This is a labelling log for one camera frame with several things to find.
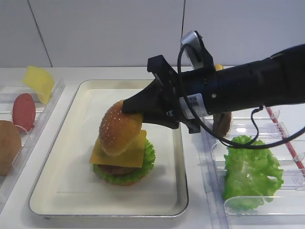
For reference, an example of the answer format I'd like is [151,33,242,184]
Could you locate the red tomato slice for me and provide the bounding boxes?
[12,93,36,133]

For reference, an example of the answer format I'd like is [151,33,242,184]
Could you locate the green lettuce under burger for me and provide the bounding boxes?
[92,139,155,183]

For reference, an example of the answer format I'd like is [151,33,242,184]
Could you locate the cream metal tray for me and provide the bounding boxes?
[29,80,189,219]

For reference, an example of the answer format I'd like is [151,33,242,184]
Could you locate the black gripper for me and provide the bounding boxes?
[122,55,200,134]

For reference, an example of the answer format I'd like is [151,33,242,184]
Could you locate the yellow cheese slice on burger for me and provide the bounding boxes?
[90,130,147,168]

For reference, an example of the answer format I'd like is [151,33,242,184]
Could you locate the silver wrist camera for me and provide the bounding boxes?
[180,31,214,69]

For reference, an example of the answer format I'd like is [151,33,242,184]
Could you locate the dark brown meat patty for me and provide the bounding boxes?
[213,112,232,137]

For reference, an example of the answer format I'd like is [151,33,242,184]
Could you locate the yellow cheese slice in rack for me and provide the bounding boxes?
[22,65,55,104]

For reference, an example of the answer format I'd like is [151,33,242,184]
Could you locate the sesame bun top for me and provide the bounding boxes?
[99,100,143,156]

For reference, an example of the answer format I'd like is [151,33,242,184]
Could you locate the black cable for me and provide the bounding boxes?
[177,42,305,150]

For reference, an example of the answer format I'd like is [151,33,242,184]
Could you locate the burger bottom bun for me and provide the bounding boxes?
[103,175,144,186]

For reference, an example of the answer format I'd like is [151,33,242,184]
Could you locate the brown meat patty in burger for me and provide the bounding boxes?
[98,165,137,176]

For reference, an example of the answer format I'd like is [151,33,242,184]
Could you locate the green lettuce leaf in rack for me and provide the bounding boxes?
[222,147,284,210]

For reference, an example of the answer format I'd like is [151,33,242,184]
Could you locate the clear acrylic left rack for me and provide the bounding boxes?
[0,79,65,209]

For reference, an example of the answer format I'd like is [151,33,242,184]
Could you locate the clear acrylic rack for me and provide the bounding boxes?
[0,79,65,209]
[199,106,305,229]

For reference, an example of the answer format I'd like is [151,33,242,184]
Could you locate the clear acrylic right rack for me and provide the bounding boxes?
[199,106,305,229]

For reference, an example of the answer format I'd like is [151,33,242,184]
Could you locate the brown bun bottom in rack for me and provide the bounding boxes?
[0,120,21,176]

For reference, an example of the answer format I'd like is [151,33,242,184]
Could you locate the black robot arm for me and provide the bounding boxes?
[122,45,305,134]

